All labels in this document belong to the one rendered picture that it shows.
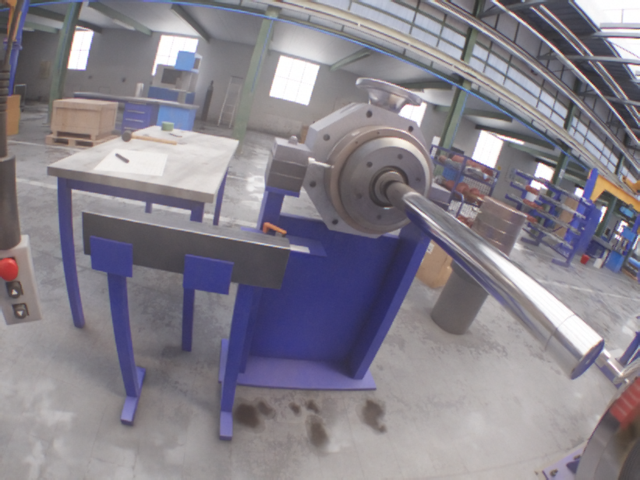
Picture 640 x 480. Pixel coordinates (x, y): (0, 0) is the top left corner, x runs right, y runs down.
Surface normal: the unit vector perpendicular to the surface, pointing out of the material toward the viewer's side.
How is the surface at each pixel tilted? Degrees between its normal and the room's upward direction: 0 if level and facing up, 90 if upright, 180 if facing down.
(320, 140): 90
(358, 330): 90
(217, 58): 90
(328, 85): 90
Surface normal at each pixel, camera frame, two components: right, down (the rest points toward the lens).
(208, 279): 0.18, 0.43
